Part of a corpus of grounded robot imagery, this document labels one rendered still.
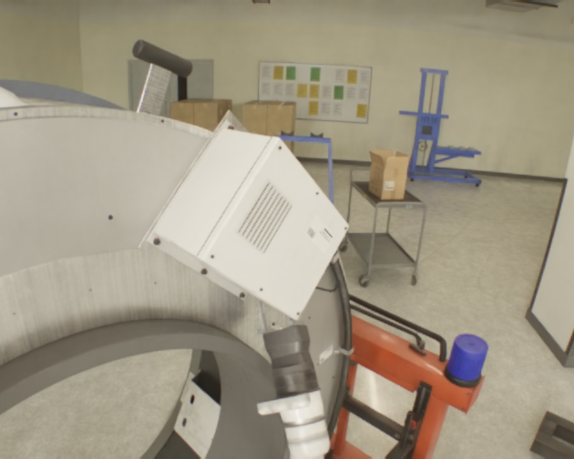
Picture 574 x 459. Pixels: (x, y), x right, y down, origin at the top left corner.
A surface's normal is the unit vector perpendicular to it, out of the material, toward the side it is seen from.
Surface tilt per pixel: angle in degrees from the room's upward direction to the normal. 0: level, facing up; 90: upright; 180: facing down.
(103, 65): 90
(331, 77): 90
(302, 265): 90
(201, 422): 63
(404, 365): 90
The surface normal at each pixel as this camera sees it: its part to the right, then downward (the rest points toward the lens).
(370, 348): -0.69, 0.23
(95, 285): 0.73, 0.27
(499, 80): -0.07, 0.36
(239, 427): -0.66, 0.03
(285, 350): -0.43, -0.18
